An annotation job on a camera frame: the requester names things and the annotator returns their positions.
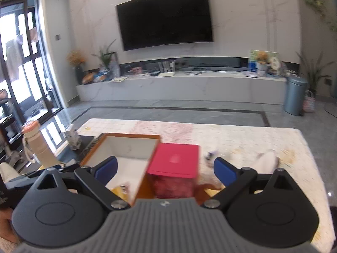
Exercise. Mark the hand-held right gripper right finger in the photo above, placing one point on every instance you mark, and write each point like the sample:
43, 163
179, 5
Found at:
223, 171

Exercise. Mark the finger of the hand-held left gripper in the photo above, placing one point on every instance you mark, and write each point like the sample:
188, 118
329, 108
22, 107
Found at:
34, 176

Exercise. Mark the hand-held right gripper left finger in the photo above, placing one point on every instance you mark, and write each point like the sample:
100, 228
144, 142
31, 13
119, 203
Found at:
106, 168

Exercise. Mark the wooden box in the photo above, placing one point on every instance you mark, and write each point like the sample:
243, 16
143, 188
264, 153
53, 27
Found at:
123, 147

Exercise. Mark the white cloth pouch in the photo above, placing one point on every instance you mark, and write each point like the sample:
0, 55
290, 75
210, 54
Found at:
266, 162

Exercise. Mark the red lidded box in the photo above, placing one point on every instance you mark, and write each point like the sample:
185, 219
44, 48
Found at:
173, 163

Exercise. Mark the person's left forearm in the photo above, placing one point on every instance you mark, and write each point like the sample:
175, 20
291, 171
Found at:
8, 226

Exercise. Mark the small white blue toy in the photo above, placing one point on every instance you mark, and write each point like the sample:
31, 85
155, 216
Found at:
210, 155

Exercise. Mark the black remote control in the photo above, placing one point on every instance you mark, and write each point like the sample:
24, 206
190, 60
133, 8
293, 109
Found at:
92, 147

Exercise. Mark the small yellow toy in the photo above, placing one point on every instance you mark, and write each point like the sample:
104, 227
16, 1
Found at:
121, 189

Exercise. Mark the beige water bottle orange cap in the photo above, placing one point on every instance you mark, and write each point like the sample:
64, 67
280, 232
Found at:
39, 145

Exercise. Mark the black book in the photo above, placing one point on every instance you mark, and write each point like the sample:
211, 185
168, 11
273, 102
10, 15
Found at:
84, 142

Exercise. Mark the white green milk carton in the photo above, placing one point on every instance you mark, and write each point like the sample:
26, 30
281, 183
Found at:
72, 137

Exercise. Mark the cream printed mat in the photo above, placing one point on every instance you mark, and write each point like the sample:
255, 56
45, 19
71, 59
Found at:
263, 139

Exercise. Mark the black rack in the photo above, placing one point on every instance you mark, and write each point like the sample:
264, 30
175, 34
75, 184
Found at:
8, 126

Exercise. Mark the blue snack bag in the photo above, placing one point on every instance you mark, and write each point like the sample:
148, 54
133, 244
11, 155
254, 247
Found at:
100, 77

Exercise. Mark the orange snack bag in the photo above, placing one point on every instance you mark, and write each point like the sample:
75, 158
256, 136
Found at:
88, 78

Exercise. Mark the white television cabinet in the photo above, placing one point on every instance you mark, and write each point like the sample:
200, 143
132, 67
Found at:
184, 87

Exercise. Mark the clear plastic jug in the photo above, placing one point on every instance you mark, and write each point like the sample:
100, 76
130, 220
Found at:
115, 68

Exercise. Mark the small pink box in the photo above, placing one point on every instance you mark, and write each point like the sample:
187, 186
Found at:
137, 70

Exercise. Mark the blue trash can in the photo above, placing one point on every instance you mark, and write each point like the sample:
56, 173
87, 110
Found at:
295, 95

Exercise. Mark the pink checked bag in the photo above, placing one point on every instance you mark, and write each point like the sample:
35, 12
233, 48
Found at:
309, 102

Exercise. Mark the orange flowers in dark vase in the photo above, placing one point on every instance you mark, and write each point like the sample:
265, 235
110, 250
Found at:
76, 60

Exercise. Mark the green plant in glass vase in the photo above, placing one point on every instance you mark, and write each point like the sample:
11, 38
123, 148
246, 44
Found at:
105, 55

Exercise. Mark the white router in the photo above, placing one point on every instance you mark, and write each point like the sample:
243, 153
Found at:
167, 71

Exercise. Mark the framed picture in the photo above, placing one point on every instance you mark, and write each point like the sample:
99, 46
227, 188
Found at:
254, 58

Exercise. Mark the black framed glass door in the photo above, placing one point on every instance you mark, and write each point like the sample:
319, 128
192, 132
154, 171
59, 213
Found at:
26, 58

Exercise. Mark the tall green potted plant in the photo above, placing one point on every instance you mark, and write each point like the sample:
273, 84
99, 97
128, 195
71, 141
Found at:
314, 71

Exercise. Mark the hanging green vine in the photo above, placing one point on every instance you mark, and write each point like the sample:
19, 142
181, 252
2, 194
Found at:
318, 5

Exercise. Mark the grey wall switch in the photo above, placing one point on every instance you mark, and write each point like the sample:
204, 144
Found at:
57, 37

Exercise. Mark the black wall television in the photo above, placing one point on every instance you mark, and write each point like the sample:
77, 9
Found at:
163, 18

